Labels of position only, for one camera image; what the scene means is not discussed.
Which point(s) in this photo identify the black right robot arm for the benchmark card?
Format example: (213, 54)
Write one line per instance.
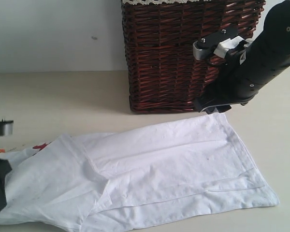
(273, 44)

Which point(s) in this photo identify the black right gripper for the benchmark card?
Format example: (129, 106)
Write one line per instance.
(235, 84)

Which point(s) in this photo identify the white t-shirt with red logo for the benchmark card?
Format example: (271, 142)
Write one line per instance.
(116, 182)

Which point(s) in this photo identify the dark brown wicker basket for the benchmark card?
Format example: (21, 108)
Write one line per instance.
(163, 75)

